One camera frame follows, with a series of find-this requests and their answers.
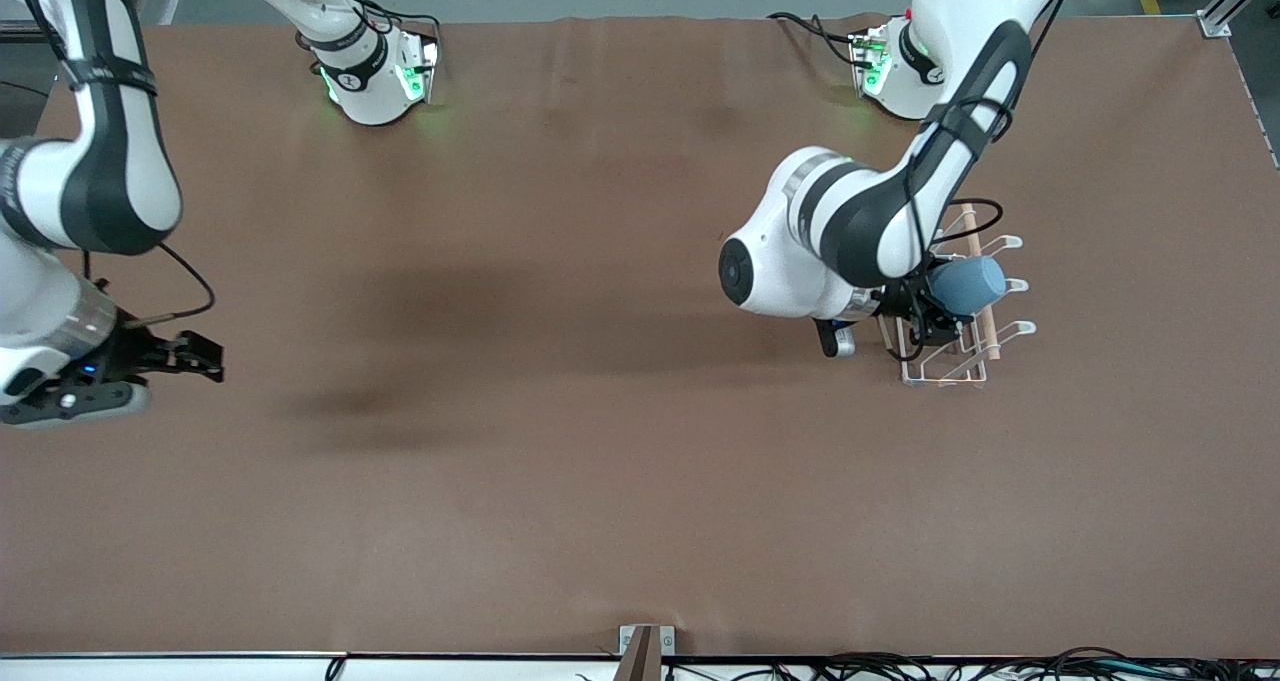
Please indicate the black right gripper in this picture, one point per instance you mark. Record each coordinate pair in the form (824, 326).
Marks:
(133, 353)

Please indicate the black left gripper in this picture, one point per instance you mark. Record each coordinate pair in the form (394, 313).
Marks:
(908, 306)

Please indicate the blue plastic cup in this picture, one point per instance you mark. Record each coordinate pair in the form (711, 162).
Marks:
(970, 283)

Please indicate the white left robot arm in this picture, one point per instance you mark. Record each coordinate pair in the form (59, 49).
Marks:
(860, 231)

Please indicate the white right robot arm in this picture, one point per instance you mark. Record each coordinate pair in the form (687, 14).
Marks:
(120, 181)

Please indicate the silver base connector plate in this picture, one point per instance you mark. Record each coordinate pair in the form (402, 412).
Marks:
(868, 61)
(418, 66)

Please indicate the brown table cover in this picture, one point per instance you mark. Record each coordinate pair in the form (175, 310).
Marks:
(500, 481)

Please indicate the brown wooden bar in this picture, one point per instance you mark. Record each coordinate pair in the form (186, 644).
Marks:
(640, 661)

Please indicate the grey metal bracket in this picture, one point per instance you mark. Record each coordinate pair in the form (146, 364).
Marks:
(668, 641)

